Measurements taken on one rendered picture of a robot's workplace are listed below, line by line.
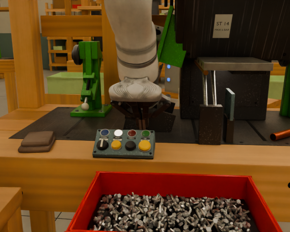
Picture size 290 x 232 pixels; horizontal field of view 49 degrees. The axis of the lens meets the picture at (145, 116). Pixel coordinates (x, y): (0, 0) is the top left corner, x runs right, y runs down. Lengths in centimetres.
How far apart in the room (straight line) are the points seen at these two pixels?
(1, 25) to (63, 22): 1139
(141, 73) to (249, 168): 37
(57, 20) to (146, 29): 102
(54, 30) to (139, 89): 99
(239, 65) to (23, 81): 97
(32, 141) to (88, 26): 72
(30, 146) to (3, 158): 7
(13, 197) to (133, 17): 48
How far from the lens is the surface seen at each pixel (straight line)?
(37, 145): 86
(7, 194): 78
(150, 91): 54
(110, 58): 134
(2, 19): 1283
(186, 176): 65
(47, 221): 168
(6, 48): 1280
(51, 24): 150
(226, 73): 113
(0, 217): 73
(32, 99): 147
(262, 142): 95
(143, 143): 77
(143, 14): 47
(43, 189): 86
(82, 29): 146
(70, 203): 86
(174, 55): 95
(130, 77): 56
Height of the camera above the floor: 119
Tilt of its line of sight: 14 degrees down
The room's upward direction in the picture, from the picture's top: straight up
